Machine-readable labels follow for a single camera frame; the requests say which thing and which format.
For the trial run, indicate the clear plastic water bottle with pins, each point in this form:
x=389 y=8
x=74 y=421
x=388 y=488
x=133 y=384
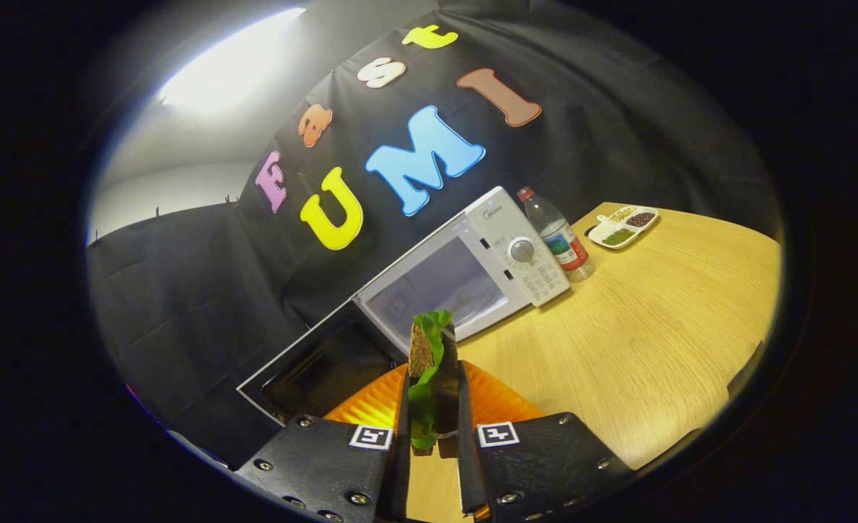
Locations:
x=563 y=243

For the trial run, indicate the large ceiling light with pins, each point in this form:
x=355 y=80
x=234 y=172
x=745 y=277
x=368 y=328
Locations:
x=232 y=65

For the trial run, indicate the white microwave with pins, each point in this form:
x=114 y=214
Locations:
x=516 y=218

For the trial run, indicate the white divided dish of beans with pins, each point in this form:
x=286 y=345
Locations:
x=603 y=231

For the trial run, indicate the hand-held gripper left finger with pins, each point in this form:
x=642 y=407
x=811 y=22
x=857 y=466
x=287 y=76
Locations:
x=399 y=472

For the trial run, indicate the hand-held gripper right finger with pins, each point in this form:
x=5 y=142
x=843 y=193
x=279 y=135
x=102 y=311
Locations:
x=468 y=472

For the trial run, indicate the lettuce sandwich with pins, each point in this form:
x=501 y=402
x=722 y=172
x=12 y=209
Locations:
x=421 y=349

